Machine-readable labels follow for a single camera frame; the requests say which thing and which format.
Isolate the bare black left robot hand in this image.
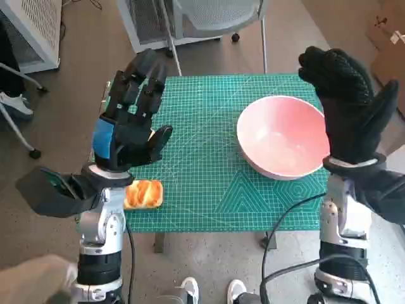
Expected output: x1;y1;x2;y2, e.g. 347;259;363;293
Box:
91;49;174;174

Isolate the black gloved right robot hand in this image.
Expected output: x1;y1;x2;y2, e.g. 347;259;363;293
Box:
297;46;400;165

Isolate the rectangular twisted bread loaf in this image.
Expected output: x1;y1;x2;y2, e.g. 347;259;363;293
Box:
123;179;165;210

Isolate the pink bowl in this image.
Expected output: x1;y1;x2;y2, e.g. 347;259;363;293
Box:
236;96;332;181

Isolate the green cutting mat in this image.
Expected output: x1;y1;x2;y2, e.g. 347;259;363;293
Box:
124;74;330;234

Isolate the chair with grey legs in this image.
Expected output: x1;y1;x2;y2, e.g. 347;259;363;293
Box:
0;62;49;159

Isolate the grey table leg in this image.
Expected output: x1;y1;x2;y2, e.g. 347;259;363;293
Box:
261;232;278;251
154;232;166;254

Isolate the person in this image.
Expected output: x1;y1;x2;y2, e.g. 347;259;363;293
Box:
0;12;34;118

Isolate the white perforated metal cabinet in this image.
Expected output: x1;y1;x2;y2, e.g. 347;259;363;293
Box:
0;0;61;74

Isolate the grey mesh chair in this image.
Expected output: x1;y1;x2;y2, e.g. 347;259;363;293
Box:
156;0;270;77

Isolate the white sneaker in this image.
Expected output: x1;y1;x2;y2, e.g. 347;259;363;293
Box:
227;279;251;304
175;277;200;304

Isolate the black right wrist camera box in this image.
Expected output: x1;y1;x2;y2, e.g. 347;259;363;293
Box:
346;163;405;226

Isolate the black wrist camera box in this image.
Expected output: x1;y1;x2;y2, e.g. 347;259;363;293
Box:
15;166;105;219
346;163;405;226

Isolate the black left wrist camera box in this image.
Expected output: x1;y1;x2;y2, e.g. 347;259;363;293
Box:
15;166;105;219

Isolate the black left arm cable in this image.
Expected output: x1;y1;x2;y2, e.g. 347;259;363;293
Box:
125;224;137;304

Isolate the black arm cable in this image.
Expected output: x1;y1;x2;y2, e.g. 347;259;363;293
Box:
259;192;382;304
125;224;137;304

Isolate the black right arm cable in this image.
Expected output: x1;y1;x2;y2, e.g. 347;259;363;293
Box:
259;192;382;304

